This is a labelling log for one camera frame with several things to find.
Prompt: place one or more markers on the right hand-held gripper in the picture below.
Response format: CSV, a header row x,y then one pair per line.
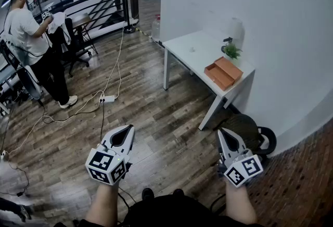
x,y
243,168

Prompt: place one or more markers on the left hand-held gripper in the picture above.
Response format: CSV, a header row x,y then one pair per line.
x,y
100,162

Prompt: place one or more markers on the person's left forearm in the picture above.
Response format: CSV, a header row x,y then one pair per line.
x,y
104,202

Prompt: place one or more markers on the person's right forearm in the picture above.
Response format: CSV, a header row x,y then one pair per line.
x,y
239,202

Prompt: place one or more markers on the black round chair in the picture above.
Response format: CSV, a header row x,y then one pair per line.
x,y
247,127

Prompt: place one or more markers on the white power strip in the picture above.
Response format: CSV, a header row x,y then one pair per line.
x,y
107,99

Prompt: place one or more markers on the person's left shoe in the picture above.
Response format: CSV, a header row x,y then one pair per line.
x,y
147,194

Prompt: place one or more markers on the person's shoe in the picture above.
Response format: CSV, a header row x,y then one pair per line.
x,y
147,194
178,192

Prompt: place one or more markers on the person's right shoe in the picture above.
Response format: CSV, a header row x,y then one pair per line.
x,y
178,192

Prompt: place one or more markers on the person's black clothing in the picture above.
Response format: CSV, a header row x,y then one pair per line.
x,y
182,213

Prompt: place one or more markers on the green potted plant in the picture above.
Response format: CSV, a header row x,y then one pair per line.
x,y
232,51

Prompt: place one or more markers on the black office chair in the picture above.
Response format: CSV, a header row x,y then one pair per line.
x,y
74,51

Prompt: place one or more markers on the gray metal stand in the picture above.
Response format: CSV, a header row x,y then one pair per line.
x,y
30,85

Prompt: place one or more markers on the white table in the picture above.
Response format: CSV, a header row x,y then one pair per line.
x,y
182,45

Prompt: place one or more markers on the white shade table lamp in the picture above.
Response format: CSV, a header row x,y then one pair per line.
x,y
236,28

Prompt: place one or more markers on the clear water bottle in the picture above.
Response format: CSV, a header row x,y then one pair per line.
x,y
156,28

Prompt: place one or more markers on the white cloth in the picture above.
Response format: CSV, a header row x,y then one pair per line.
x,y
58,23

